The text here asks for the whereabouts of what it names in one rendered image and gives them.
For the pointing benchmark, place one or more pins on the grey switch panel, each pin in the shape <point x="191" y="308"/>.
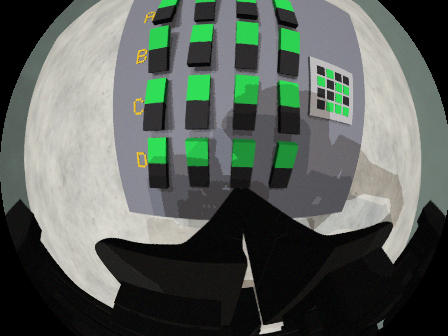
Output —
<point x="232" y="126"/>

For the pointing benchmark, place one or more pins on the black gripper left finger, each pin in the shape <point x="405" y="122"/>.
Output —
<point x="210" y="265"/>

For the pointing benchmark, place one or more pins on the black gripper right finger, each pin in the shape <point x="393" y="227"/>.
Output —
<point x="288" y="259"/>

